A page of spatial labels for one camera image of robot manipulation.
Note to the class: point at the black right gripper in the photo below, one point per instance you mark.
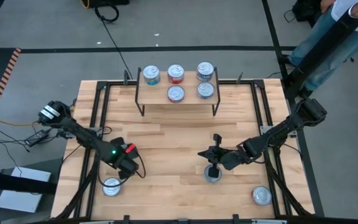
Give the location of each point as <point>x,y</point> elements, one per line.
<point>228,157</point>

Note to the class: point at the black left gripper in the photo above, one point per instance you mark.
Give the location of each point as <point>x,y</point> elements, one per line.
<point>128,165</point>

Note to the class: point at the teal tuna can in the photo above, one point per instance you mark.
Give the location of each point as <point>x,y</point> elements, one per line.
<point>151,72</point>
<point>151,83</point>
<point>205,174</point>

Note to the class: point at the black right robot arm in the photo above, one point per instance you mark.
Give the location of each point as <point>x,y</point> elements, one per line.
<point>278,132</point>

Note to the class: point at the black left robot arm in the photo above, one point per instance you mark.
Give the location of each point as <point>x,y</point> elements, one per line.
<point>79,132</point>

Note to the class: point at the wooden shelf with black legs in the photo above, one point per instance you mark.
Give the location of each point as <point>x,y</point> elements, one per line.
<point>157,96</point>

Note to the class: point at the small red tag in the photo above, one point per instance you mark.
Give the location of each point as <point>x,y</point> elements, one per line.
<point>130,148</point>

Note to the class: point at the black power brick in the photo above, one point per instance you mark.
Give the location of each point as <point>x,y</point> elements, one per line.
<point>36,137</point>

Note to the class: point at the black metal beam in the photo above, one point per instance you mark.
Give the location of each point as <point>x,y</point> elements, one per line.
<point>11,183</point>

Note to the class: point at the black tower fan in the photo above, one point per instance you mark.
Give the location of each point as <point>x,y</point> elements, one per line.
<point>322,51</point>

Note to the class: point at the person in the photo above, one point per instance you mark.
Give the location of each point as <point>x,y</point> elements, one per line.
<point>309,37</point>

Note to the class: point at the black floor box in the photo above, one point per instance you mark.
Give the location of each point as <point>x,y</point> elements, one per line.
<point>110,2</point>

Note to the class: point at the black equipment case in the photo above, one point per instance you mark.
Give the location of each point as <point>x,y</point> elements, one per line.
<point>303,9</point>

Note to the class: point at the black frame clamp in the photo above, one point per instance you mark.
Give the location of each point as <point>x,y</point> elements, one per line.
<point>235,219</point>
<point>126,219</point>
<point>126,77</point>
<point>239,78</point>

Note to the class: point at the black metal table frame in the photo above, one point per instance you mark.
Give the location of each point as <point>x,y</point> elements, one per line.
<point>101,84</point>

